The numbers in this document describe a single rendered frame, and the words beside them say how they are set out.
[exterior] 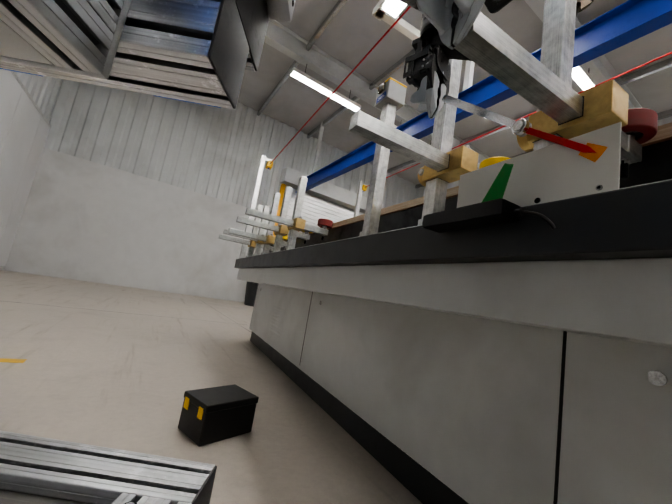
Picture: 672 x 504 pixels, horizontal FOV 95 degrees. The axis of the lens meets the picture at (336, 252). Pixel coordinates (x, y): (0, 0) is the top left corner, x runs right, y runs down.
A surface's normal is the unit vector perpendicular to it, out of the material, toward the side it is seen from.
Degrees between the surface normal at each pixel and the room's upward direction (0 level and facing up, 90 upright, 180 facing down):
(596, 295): 90
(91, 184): 90
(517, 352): 90
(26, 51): 180
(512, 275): 90
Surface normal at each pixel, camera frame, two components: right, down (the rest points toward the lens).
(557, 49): -0.87, -0.21
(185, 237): 0.53, -0.04
